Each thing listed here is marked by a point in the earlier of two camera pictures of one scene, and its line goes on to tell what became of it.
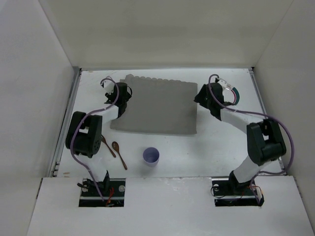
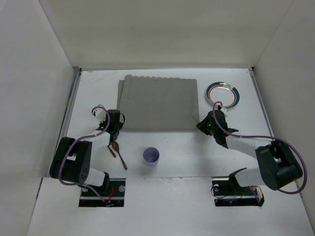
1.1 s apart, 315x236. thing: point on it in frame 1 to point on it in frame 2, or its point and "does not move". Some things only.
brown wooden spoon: (116, 146) does not move
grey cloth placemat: (157, 106) does not move
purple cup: (151, 155) does not move
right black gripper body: (203, 96) to (205, 125)
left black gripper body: (122, 105) to (113, 133)
